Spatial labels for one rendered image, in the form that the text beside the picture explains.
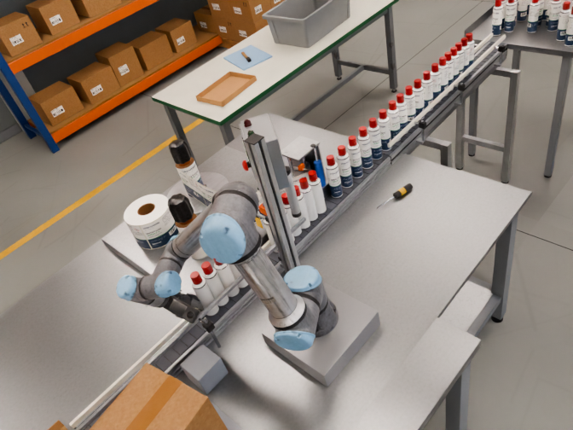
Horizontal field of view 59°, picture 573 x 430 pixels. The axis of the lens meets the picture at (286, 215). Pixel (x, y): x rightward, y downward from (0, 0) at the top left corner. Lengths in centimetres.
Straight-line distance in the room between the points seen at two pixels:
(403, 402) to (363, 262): 58
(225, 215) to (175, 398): 53
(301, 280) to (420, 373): 47
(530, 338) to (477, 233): 88
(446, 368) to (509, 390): 96
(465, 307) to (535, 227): 91
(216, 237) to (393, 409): 77
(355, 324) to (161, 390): 64
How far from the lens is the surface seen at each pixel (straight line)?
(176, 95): 361
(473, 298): 263
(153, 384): 151
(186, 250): 156
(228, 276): 184
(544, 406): 262
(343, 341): 168
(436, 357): 172
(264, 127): 160
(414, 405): 164
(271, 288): 137
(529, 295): 296
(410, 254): 198
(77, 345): 215
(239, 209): 125
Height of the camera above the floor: 229
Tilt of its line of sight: 41 degrees down
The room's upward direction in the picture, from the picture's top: 16 degrees counter-clockwise
